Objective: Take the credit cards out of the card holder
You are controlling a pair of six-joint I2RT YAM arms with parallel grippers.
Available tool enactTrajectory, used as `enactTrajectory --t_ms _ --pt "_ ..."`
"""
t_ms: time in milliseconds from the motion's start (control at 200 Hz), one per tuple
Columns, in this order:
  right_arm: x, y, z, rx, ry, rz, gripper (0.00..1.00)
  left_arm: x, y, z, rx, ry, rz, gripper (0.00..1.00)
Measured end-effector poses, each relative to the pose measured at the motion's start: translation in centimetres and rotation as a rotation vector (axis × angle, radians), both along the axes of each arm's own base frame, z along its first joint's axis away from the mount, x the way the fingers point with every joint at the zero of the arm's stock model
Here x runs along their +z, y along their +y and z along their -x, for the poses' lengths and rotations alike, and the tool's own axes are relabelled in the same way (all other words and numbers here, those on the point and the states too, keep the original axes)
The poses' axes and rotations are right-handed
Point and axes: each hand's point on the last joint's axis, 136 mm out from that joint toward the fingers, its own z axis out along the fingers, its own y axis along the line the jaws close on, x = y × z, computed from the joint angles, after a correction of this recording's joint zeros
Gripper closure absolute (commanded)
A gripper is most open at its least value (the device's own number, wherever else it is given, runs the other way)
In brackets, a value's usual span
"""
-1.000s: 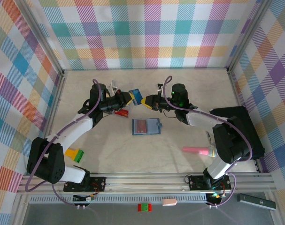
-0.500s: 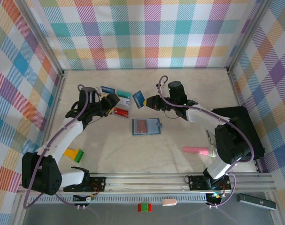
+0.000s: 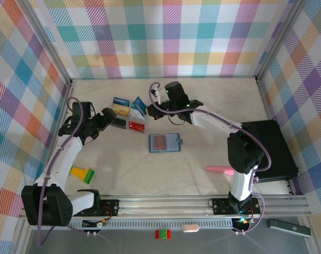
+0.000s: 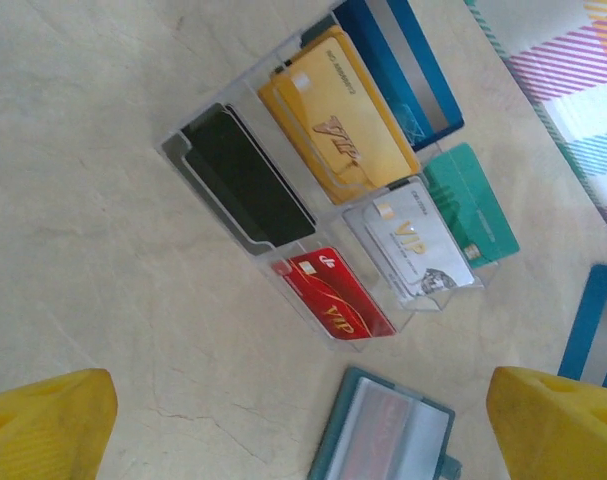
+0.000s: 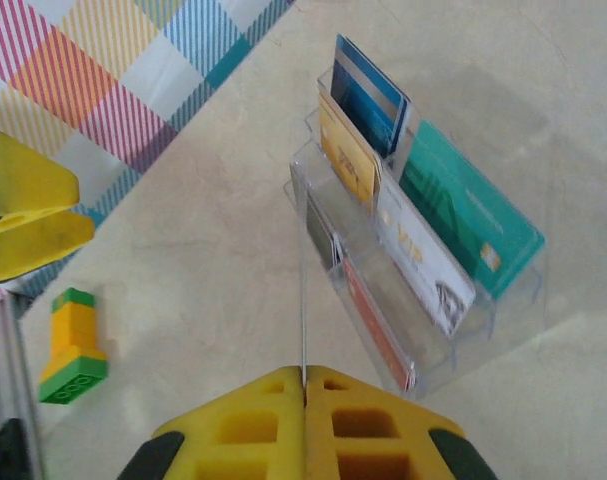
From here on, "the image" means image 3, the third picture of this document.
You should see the black credit card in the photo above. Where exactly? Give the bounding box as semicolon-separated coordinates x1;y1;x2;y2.
110;117;126;130

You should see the blue card with white stripe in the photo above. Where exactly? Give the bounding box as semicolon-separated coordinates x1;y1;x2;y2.
132;96;148;117

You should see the blue leather card holder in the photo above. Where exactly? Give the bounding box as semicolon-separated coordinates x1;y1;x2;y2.
148;133;184;153

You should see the dark red credit card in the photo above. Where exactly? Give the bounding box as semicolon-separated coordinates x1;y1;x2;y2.
152;135;167;151

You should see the clear plastic card organizer tray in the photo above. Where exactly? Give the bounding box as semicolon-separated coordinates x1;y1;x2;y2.
109;96;151;135

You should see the gold credit card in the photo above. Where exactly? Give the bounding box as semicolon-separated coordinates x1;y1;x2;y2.
112;104;131;117

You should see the blue credit card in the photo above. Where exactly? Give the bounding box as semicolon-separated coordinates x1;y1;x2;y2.
112;96;131;106

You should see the white printed card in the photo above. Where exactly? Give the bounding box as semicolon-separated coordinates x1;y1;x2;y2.
130;108;145;119

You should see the red VIP card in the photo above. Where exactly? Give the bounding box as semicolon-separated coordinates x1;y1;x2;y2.
128;121;146;134

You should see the yellow green toy scraper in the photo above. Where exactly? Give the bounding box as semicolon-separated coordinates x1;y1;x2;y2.
69;166;96;185

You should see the pink toy microphone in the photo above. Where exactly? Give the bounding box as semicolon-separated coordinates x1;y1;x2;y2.
205;165;234;175

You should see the black hard case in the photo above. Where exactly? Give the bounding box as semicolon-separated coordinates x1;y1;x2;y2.
241;119;300;183

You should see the pink eraser block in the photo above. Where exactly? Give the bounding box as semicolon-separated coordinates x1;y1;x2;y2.
182;223;200;233

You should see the red green toy block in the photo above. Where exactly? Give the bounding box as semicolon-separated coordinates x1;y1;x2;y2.
154;229;172;240

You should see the black flat bar device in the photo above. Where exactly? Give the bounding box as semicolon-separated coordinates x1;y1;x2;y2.
267;218;311;237

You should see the aluminium rear rail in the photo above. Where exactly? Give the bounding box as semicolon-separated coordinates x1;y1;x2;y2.
70;75;258;81

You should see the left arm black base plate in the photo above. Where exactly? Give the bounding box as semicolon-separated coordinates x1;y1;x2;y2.
96;198;121;217

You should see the aluminium frame post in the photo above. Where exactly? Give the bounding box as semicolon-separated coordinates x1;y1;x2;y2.
254;0;309;83
20;0;74;87

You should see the small wired connector board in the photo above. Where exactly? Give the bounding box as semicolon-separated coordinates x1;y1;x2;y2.
233;217;254;225
82;219;108;229

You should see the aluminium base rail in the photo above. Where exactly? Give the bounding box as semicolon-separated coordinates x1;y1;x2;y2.
19;195;310;220

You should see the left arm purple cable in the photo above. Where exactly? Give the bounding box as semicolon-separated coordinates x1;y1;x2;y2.
36;97;103;247

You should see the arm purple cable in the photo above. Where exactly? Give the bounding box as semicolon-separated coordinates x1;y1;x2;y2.
36;97;103;247
149;81;272;235

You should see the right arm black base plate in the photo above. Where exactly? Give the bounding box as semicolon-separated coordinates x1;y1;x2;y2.
212;197;261;215

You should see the slotted grey cable duct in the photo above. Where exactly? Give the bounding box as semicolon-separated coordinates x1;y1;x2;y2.
33;221;234;230

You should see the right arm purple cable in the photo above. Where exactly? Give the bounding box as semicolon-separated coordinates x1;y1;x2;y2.
149;81;272;235

